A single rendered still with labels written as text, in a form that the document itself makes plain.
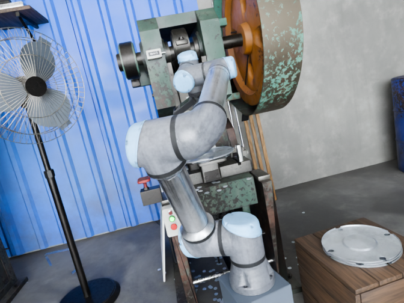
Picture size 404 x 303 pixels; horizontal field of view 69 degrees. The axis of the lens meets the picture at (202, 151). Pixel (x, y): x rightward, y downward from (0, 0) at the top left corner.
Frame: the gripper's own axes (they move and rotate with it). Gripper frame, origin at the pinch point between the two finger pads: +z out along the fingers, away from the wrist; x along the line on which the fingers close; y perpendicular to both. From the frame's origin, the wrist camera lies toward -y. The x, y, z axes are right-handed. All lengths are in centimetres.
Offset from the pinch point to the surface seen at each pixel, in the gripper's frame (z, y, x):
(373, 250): 43, 59, -39
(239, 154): 25.8, 13.5, 13.6
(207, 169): 24.7, -3.6, 4.3
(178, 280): 92, -37, -13
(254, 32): -25, 32, 44
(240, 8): -33, 27, 64
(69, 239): 54, -93, -3
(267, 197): 38.9, 23.3, -7.4
